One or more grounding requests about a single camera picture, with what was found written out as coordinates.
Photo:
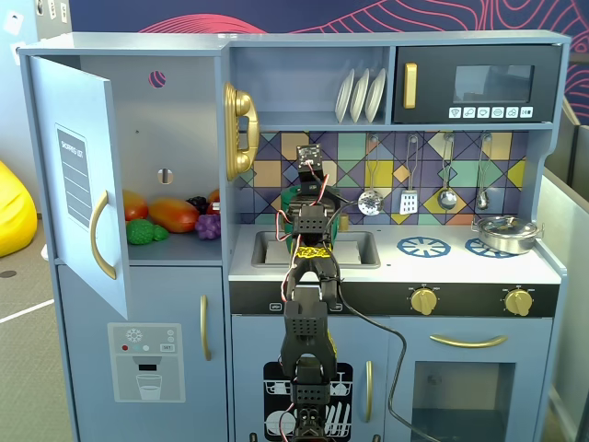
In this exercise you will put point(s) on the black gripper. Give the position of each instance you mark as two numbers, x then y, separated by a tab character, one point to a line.
309	178

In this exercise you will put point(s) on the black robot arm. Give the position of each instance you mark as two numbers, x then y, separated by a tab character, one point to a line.
306	331

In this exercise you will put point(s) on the silver steel pot lid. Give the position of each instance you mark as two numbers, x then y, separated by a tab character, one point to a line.
506	224

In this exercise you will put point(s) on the steel skimmer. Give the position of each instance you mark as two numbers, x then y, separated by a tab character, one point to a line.
370	202

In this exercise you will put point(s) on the grey toy sink basin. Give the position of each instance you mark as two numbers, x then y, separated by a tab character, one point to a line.
364	252

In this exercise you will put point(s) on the gold toy telephone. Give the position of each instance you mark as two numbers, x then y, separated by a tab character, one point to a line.
239	133

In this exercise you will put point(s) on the grey toy plate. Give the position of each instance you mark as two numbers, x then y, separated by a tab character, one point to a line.
375	94
343	99
359	96

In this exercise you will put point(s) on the steel slotted spatula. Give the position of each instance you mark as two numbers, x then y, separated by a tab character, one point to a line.
408	202

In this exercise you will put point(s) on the red orange toy fruit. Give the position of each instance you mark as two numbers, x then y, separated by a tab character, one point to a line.
214	201

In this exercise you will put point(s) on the purple toy grapes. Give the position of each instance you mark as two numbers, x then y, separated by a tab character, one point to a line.
208	227

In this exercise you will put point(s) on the dark toy blackberries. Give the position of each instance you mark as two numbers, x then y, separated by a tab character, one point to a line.
198	203

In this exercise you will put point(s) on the steel ladle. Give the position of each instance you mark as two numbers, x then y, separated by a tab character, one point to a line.
446	198

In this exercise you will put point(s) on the large orange toy mango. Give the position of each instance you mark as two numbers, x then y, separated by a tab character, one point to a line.
174	215

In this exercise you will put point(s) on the blue toy kitchen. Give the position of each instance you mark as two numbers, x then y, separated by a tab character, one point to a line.
175	115

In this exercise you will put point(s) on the gold stove knob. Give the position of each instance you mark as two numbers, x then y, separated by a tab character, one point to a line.
423	300
518	302

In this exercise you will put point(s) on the steel spoon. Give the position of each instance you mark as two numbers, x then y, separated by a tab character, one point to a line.
482	201

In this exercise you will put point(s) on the green toy lettuce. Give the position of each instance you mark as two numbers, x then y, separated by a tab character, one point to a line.
143	232

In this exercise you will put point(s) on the small orange toy mango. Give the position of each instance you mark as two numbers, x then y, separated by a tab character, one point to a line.
135	206

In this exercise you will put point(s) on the silver steel pot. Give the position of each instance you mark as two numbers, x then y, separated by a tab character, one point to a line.
506	241

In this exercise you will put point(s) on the black white dishwasher sticker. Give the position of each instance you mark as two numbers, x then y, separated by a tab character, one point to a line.
343	396

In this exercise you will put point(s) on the black toy microwave door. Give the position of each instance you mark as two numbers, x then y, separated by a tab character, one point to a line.
483	60

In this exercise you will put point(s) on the blue fridge door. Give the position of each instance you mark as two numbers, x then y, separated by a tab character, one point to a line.
69	119

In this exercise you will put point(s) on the grey partition panel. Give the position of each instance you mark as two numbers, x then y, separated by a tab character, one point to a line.
566	221

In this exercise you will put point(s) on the yellow bean bag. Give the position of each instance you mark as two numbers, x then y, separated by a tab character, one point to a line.
14	216

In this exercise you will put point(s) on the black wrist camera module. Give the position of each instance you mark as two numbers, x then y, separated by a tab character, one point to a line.
308	154

